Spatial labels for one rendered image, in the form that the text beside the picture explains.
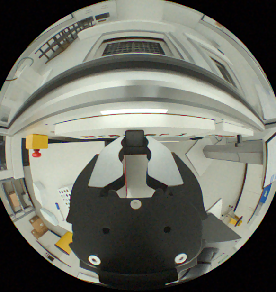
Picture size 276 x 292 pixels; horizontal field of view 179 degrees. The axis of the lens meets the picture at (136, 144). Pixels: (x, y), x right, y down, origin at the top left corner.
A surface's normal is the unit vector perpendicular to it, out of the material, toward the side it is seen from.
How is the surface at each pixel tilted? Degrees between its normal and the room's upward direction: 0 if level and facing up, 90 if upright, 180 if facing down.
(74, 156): 0
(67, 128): 0
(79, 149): 0
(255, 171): 90
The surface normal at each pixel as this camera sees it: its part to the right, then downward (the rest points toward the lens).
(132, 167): 0.01, -0.04
